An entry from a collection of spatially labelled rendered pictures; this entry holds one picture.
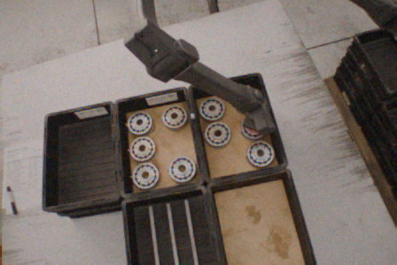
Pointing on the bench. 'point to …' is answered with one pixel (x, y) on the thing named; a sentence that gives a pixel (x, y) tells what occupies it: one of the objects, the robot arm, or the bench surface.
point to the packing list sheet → (23, 175)
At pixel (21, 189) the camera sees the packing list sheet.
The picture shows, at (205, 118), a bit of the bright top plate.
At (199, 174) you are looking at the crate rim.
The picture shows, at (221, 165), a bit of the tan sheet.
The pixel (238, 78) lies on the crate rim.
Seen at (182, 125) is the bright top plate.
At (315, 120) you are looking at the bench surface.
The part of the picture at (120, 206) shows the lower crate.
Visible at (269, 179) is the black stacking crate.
